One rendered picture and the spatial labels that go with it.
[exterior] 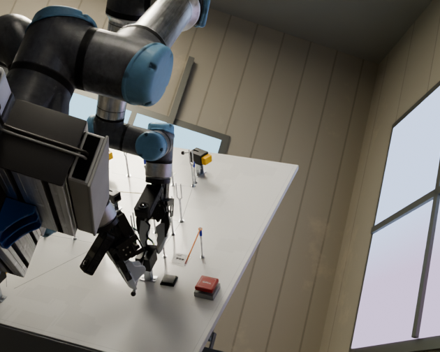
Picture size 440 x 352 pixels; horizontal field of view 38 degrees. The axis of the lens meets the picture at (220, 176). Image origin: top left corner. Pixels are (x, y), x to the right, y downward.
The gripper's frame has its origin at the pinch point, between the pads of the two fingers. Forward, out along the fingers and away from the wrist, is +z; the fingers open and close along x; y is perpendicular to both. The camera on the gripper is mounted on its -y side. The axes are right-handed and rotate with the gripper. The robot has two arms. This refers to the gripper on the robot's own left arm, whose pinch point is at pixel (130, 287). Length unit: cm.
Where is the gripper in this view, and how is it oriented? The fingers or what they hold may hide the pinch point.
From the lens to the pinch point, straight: 169.5
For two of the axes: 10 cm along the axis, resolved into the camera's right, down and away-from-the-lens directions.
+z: 3.7, 8.4, 4.0
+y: 8.1, -5.0, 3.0
